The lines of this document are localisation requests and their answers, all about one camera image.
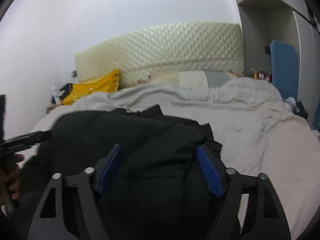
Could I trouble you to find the black item on nightstand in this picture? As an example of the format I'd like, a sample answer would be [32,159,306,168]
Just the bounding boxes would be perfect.
[59,83,73,101]

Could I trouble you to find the grey bed sheet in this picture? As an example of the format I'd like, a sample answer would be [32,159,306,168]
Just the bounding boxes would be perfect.
[35,78,319,239]

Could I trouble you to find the cream quilted headboard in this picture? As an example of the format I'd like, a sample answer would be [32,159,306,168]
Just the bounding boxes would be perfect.
[74,22,245,88]

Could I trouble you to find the yellow pillow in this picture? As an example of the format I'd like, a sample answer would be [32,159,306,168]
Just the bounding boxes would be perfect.
[62,69,120,105]

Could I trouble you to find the blue board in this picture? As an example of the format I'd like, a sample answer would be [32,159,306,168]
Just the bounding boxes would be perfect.
[270,40,299,100]

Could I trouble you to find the small bottles group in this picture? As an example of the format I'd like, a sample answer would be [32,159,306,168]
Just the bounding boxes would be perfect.
[250,68,272,83]

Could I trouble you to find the blue curtain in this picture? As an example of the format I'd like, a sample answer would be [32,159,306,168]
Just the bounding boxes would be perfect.
[312,100,320,132]

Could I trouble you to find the grey wardrobe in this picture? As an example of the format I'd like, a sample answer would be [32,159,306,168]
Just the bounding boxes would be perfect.
[236,0,319,122]

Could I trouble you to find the patchwork pillow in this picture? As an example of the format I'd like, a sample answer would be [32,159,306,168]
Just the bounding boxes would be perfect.
[149,70,238,88]

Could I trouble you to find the black large jacket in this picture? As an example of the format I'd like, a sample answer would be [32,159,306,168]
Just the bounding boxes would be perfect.
[12,106,222,239]

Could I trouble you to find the wooden nightstand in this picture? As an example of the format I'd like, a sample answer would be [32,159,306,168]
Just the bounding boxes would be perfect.
[46,103,62,114]

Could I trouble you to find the white plastic bottle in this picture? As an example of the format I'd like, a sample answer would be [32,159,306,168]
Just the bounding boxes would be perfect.
[52,86,60,105]

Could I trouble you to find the person's left hand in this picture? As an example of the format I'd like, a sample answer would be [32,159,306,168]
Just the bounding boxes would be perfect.
[1,153,24,200]

